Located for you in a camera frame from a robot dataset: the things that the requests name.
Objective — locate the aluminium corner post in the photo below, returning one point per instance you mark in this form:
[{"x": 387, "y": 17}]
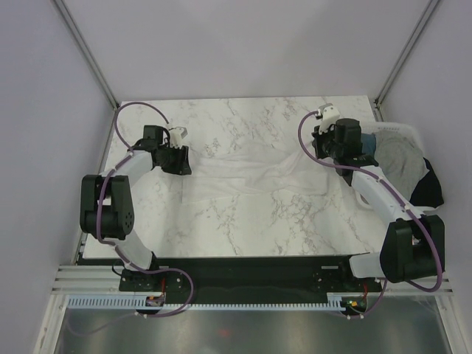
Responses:
[
  {"x": 413, "y": 39},
  {"x": 79, "y": 40}
]

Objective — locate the white laundry basket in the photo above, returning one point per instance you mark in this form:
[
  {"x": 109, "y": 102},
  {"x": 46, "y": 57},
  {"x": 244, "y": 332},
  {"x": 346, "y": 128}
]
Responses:
[{"x": 405, "y": 130}]

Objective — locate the left aluminium corner post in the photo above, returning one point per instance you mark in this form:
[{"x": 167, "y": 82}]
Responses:
[{"x": 79, "y": 40}]

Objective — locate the grey t shirt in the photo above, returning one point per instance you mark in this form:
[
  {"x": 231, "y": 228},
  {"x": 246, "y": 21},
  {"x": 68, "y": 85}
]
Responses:
[{"x": 401, "y": 161}]

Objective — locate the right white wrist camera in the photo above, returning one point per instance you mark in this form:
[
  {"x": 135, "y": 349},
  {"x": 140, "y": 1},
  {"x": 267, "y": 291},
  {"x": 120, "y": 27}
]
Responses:
[{"x": 328, "y": 114}]

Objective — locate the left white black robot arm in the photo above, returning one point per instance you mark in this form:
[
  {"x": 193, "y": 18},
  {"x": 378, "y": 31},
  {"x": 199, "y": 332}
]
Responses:
[{"x": 106, "y": 205}]

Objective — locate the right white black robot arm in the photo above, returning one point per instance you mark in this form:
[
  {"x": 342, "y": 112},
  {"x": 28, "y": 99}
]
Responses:
[{"x": 414, "y": 244}]

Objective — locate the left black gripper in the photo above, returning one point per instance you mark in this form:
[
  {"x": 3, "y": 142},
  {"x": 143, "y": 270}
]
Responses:
[{"x": 181, "y": 166}]

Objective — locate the white slotted cable duct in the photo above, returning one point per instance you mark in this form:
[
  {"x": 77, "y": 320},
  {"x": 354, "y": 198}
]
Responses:
[{"x": 151, "y": 303}]

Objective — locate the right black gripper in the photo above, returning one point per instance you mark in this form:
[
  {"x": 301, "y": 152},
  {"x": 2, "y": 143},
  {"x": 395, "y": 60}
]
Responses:
[{"x": 318, "y": 138}]

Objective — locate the white t shirt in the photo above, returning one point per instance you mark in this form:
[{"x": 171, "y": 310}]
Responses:
[{"x": 254, "y": 169}]

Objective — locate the right aluminium corner post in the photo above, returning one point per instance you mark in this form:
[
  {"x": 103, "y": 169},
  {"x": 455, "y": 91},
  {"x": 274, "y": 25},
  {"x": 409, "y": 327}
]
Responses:
[{"x": 413, "y": 39}]

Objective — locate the blue t shirt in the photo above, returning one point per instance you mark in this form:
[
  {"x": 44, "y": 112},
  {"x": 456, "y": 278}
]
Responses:
[{"x": 368, "y": 141}]

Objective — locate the black t shirt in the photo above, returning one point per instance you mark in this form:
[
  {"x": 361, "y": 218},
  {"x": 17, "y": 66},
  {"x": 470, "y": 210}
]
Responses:
[{"x": 428, "y": 192}]

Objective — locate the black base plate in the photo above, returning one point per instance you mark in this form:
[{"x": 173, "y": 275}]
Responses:
[{"x": 264, "y": 295}]

